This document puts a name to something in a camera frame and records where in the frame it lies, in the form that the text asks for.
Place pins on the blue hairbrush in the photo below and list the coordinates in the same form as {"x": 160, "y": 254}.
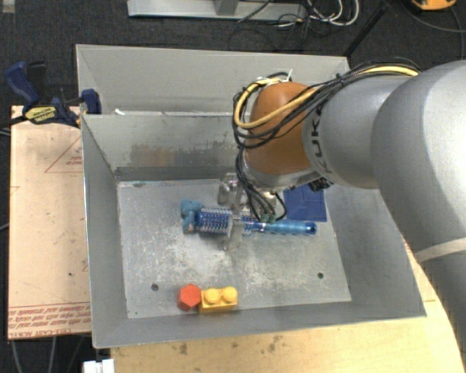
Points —
{"x": 291, "y": 228}

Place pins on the orange-red hexagonal block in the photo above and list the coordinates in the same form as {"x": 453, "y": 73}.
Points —
{"x": 188, "y": 297}

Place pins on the black cylinder on white bracket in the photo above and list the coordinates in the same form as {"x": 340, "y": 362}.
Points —
{"x": 319, "y": 185}

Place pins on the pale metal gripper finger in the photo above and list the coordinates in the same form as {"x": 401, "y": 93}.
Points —
{"x": 228, "y": 192}
{"x": 233, "y": 236}

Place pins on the brown cardboard board, red print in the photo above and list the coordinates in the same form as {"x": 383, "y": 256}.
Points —
{"x": 46, "y": 224}

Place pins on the teal toy figure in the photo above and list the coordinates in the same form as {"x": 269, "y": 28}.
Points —
{"x": 188, "y": 216}

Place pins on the dark blue box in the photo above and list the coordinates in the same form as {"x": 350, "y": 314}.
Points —
{"x": 304, "y": 206}

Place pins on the grey metal bin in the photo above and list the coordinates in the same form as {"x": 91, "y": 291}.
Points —
{"x": 171, "y": 247}

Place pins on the yellow toy brick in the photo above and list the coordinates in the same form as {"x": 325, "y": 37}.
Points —
{"x": 218, "y": 300}

